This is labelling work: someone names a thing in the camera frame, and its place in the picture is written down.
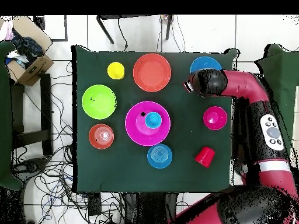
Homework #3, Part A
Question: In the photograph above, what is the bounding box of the large blue bowl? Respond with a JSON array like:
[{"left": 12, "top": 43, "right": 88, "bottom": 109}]
[{"left": 189, "top": 56, "right": 223, "bottom": 75}]

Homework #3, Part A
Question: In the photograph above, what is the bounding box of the blue cup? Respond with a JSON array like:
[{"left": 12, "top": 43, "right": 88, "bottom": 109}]
[{"left": 144, "top": 111, "right": 162, "bottom": 130}]

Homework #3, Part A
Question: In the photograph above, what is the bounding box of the large pink bowl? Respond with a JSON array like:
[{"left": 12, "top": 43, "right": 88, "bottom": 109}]
[{"left": 124, "top": 100, "right": 172, "bottom": 147}]

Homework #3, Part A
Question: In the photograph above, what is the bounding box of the red cup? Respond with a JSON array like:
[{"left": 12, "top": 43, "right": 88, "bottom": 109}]
[{"left": 194, "top": 146, "right": 216, "bottom": 169}]

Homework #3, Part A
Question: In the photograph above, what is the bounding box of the large orange bowl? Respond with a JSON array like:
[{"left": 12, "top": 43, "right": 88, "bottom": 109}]
[{"left": 133, "top": 52, "right": 172, "bottom": 93}]

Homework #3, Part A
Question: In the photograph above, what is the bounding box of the small crimson bowl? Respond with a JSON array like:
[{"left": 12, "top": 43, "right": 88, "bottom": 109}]
[{"left": 202, "top": 106, "right": 228, "bottom": 131}]

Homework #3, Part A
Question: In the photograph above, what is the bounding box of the yellow cup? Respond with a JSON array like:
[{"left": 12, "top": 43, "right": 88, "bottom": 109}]
[{"left": 107, "top": 61, "right": 126, "bottom": 81}]

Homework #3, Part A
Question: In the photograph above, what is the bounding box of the small blue bowl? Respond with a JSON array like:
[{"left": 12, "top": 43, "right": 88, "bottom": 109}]
[{"left": 147, "top": 143, "right": 173, "bottom": 169}]

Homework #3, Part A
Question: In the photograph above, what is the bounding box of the green bowl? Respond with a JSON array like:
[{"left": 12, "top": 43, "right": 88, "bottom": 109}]
[{"left": 81, "top": 84, "right": 117, "bottom": 120}]

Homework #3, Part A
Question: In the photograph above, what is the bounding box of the green cloth covered table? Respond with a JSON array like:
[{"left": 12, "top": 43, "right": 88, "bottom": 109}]
[
  {"left": 253, "top": 43, "right": 299, "bottom": 150},
  {"left": 0, "top": 40, "right": 24, "bottom": 191}
]

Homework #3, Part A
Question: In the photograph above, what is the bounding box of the small orange bowl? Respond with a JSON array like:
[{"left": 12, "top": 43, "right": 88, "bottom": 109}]
[{"left": 88, "top": 123, "right": 115, "bottom": 150}]

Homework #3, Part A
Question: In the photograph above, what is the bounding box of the beige board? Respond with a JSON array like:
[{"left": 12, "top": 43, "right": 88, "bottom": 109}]
[{"left": 290, "top": 85, "right": 299, "bottom": 169}]

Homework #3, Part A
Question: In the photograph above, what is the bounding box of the dark green tablecloth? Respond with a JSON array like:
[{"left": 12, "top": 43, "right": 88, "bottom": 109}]
[{"left": 71, "top": 44, "right": 239, "bottom": 194}]

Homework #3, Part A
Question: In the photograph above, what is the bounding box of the black bench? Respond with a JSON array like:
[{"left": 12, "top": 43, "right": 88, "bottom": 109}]
[{"left": 10, "top": 73, "right": 54, "bottom": 156}]

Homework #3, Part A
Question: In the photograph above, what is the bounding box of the black power strip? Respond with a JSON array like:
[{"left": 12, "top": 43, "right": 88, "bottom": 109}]
[{"left": 88, "top": 192, "right": 102, "bottom": 216}]

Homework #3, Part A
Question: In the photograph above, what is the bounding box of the cardboard box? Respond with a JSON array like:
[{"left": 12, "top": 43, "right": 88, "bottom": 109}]
[{"left": 5, "top": 15, "right": 55, "bottom": 87}]

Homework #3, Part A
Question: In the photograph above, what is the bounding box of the dark clothes bundle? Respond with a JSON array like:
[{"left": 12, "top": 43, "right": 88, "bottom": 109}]
[{"left": 10, "top": 29, "right": 44, "bottom": 69}]

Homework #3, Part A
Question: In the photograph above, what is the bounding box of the black metal table frame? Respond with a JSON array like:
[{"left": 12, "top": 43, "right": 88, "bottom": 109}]
[{"left": 96, "top": 14, "right": 175, "bottom": 45}]

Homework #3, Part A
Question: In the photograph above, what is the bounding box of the tangle of floor cables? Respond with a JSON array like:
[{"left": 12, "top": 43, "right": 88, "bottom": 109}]
[{"left": 10, "top": 60, "right": 124, "bottom": 224}]

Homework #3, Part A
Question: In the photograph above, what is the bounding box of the black pedestal leg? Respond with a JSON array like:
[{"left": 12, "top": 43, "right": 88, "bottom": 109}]
[{"left": 12, "top": 157, "right": 48, "bottom": 180}]

